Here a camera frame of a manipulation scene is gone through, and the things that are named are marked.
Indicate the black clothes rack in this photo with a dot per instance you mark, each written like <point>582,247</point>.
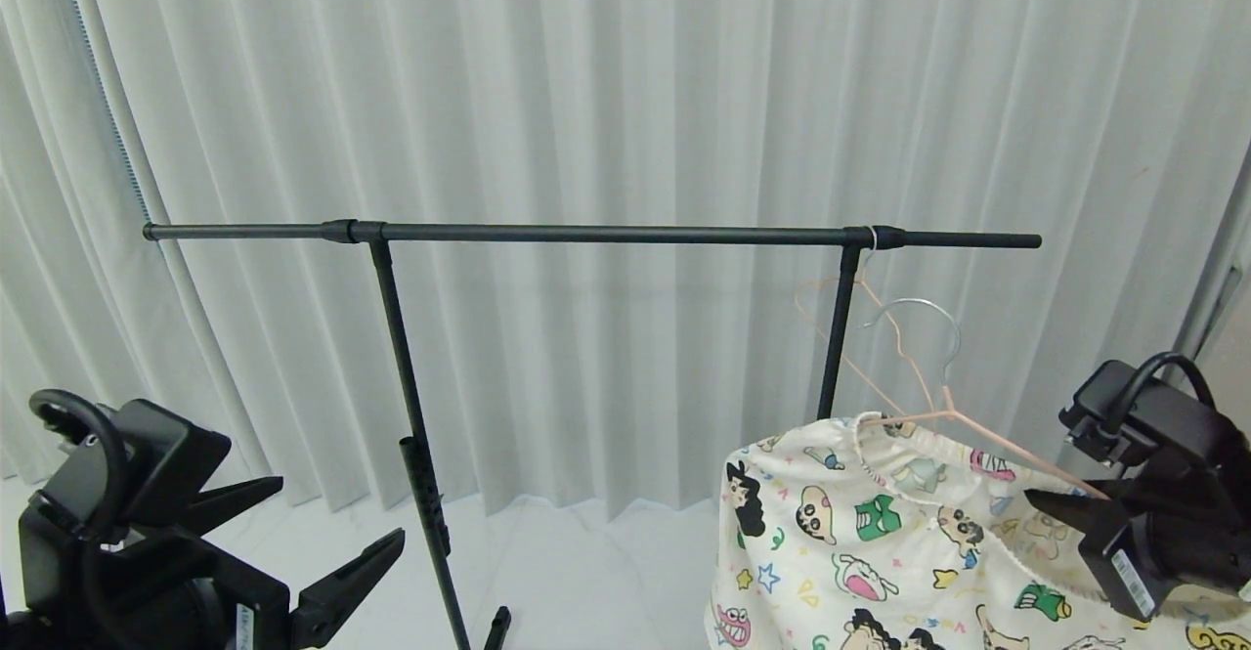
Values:
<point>586,234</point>

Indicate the pink clothes hanger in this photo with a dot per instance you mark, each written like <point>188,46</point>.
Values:
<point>930,406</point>
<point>946,401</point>

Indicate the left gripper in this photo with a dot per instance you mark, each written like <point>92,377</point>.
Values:
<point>195,611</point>

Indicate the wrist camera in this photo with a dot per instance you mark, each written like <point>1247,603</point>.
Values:
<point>1163,425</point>
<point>166,454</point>

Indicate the white curtain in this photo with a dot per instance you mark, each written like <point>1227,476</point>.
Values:
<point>586,64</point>

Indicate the cream printed garment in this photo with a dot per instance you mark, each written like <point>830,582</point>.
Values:
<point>880,533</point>

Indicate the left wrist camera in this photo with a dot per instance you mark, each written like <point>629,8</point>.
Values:
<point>166,454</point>

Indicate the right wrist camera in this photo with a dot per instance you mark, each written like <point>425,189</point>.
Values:
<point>1163,425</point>

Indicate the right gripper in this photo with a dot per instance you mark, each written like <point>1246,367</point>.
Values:
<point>1192,552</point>

